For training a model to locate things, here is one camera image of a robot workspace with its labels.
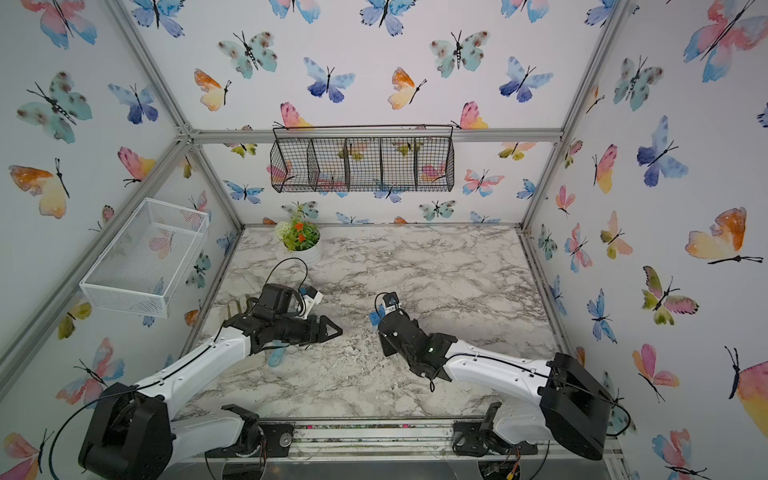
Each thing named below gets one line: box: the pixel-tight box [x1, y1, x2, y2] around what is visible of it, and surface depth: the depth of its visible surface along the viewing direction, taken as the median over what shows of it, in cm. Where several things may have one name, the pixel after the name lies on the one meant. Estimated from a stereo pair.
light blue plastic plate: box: [268, 348, 285, 368], surface depth 86 cm
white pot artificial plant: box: [275, 215, 321, 265], surface depth 100 cm
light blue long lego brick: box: [370, 304, 386, 326], surface depth 80 cm
